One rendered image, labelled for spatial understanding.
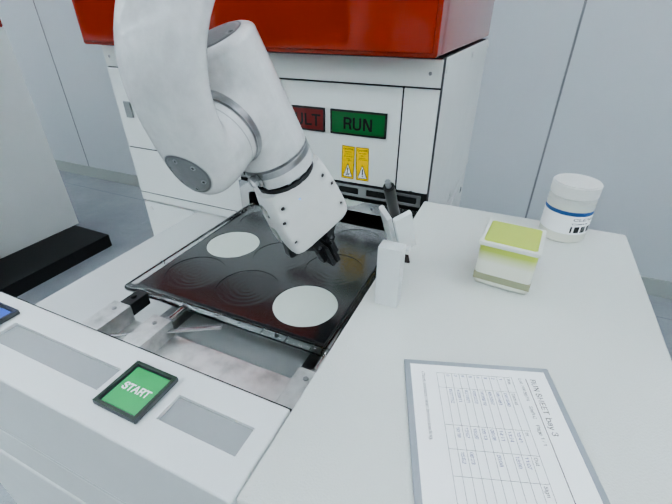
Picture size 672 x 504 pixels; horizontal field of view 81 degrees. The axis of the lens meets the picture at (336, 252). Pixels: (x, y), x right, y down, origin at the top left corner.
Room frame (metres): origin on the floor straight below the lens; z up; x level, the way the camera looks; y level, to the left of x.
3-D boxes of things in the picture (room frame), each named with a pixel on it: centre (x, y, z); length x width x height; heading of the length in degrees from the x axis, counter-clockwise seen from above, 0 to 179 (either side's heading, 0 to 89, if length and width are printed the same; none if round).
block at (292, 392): (0.30, 0.05, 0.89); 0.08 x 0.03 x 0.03; 156
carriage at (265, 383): (0.37, 0.20, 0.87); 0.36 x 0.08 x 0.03; 66
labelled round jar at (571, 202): (0.59, -0.38, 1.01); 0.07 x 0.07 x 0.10
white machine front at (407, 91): (0.90, 0.19, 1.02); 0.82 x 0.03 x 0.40; 66
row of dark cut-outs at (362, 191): (0.82, 0.03, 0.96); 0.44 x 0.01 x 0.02; 66
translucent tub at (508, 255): (0.46, -0.24, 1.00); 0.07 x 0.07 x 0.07; 61
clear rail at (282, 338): (0.46, 0.18, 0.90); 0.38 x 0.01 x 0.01; 66
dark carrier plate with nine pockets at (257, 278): (0.62, 0.10, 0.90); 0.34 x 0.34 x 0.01; 66
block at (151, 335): (0.40, 0.27, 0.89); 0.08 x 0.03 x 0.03; 156
